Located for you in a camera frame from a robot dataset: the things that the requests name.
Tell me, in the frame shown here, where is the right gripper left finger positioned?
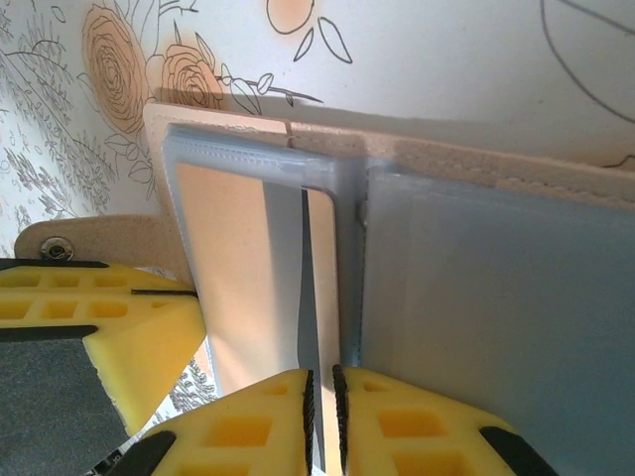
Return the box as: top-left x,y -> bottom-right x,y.
129,368 -> 318,476

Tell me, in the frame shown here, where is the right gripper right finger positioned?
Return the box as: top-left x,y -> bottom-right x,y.
330,365 -> 555,476

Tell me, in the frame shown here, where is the glossy card with black stripe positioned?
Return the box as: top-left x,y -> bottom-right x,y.
174,159 -> 344,476

